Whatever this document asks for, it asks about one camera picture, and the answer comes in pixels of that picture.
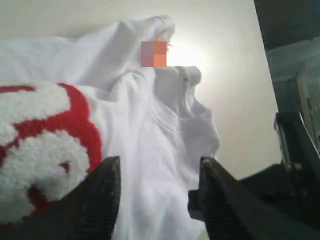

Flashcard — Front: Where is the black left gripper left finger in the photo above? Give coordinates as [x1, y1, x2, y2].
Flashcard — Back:
[0, 156, 121, 240]

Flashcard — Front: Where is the orange clothing tag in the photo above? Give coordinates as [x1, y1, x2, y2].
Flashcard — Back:
[153, 41, 167, 67]

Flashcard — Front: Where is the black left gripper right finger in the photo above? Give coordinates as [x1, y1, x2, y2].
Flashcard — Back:
[199, 157, 320, 240]

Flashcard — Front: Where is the white t-shirt red lettering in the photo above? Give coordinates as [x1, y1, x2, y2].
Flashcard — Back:
[0, 16, 220, 240]

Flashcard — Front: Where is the dark equipment beside table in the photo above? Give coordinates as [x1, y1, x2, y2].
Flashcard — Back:
[252, 0, 320, 176]

